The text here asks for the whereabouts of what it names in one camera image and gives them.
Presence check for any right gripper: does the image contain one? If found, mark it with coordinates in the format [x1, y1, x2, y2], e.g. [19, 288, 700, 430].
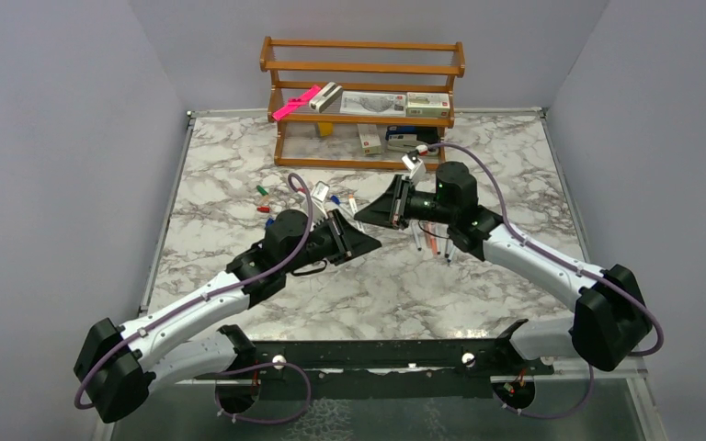
[355, 175, 455, 231]

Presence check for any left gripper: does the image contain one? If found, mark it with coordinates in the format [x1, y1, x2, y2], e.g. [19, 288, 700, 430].
[283, 209, 381, 275]

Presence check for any black cap marker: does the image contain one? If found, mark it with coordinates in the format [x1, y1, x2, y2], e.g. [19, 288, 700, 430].
[410, 222, 423, 252]

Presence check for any light blue cap marker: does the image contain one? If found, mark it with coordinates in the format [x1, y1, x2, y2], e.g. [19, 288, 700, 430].
[347, 194, 366, 232]

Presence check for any peach orange highlighter pen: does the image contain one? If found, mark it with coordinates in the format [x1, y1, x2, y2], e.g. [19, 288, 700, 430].
[421, 222, 436, 254]

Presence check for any blue cap marker pen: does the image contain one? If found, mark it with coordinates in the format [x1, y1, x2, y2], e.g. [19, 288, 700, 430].
[446, 246, 457, 264]

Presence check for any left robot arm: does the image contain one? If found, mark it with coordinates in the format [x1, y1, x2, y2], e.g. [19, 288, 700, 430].
[74, 209, 381, 423]

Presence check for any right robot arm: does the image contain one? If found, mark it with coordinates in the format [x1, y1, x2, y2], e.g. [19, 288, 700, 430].
[355, 162, 655, 374]

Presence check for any small white red box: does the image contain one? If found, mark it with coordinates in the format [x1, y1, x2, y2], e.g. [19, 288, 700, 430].
[357, 124, 382, 156]

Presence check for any blue grey stapler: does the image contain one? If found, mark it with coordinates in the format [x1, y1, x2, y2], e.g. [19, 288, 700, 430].
[385, 126, 440, 153]

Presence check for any yellow small object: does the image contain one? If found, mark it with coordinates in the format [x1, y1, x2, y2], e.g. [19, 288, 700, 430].
[316, 122, 334, 138]

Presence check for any wooden three-tier shelf rack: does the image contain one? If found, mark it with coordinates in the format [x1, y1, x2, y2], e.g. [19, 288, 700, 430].
[259, 36, 466, 170]

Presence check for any green white staples box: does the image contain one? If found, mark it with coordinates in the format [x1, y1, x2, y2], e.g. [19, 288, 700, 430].
[405, 92, 451, 118]

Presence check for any white patterned flat packet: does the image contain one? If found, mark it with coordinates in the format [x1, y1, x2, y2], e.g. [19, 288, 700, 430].
[339, 91, 406, 117]

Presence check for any white grey eraser box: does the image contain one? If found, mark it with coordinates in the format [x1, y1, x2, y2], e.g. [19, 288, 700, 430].
[309, 82, 344, 113]

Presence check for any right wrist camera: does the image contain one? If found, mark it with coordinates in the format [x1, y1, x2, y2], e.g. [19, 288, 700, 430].
[402, 144, 429, 184]

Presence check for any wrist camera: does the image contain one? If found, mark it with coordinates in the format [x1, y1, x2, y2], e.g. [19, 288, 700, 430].
[310, 181, 330, 212]
[402, 144, 429, 184]

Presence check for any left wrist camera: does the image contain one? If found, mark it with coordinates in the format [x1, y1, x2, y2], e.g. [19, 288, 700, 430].
[310, 181, 330, 212]

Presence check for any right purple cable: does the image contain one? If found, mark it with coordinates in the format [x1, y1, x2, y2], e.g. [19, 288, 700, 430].
[416, 141, 665, 421]

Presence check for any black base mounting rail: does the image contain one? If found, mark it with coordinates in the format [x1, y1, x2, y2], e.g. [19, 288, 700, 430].
[201, 338, 553, 401]

